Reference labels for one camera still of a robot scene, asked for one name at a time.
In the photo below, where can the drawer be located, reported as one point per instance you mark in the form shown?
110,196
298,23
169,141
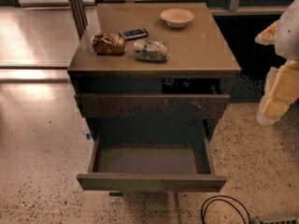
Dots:
205,106
154,167

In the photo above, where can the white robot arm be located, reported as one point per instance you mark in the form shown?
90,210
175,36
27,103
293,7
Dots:
281,89

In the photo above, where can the brown wooden drawer cabinet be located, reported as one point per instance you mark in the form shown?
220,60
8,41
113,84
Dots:
199,62

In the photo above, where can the blue tape piece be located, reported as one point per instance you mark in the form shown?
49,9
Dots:
89,136

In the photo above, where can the dark blue snack bar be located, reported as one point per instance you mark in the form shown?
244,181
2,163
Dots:
134,34

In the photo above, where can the brown crumpled snack bag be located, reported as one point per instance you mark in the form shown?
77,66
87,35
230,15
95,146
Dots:
109,44

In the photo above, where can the cream ceramic bowl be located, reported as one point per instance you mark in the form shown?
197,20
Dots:
177,17

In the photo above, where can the black floor marker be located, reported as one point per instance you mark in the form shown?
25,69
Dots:
116,194

